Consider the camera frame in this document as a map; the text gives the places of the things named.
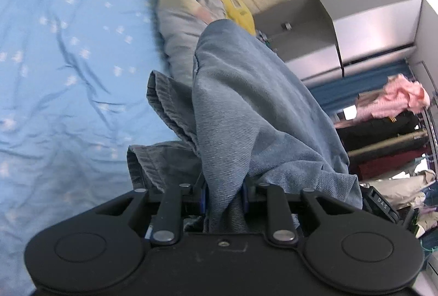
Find blue curtain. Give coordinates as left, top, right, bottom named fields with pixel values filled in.
left=310, top=60, right=414, bottom=116

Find light blue star bedsheet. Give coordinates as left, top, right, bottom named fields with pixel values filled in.
left=1, top=0, right=175, bottom=295

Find grey quilt duvet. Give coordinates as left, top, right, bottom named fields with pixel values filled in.
left=156, top=0, right=226, bottom=86

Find pink garment on rack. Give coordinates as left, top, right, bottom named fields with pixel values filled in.
left=354, top=74, right=431, bottom=121

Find dark hanging clothes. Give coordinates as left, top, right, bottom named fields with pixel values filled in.
left=336, top=111, right=432, bottom=180

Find grey wall cabinet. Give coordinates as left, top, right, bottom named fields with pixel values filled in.
left=254, top=0, right=426, bottom=88

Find yellow pillow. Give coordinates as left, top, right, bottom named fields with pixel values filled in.
left=221, top=0, right=256, bottom=36

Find blue denim jeans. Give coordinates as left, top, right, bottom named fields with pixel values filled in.
left=127, top=20, right=362, bottom=232

